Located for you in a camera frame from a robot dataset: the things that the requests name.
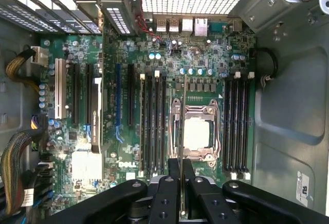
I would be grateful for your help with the black Nvidia graphics card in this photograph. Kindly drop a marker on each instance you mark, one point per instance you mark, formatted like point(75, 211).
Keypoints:
point(97, 116)

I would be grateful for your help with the silver chipset heatsink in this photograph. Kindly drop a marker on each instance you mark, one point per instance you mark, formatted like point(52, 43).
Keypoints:
point(86, 166)

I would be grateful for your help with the green Dell motherboard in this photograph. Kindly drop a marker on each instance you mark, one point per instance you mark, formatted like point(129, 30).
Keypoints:
point(123, 52)

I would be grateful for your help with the black expansion slot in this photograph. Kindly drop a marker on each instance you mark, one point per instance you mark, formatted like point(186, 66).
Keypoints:
point(76, 93)
point(89, 93)
point(131, 95)

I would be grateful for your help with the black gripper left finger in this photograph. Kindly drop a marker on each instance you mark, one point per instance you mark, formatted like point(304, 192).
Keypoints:
point(108, 198)

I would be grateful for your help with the grey metal PC case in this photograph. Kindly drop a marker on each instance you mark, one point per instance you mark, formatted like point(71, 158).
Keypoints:
point(290, 105)

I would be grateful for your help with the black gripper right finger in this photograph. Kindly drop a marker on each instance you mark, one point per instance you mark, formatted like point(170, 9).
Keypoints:
point(257, 203)

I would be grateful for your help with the white expansion slot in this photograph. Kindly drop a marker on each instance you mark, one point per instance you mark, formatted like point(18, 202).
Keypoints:
point(60, 88)

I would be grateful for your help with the metal CPU socket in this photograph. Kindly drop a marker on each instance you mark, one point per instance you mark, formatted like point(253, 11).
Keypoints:
point(177, 121)

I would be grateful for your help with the silver CPU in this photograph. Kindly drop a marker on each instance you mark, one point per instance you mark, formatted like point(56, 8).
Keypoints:
point(199, 134)

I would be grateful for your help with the white case label sticker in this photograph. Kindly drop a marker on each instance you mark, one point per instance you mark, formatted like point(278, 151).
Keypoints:
point(306, 189)

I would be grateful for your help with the white power connector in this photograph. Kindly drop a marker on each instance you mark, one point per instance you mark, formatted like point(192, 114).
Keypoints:
point(39, 55)

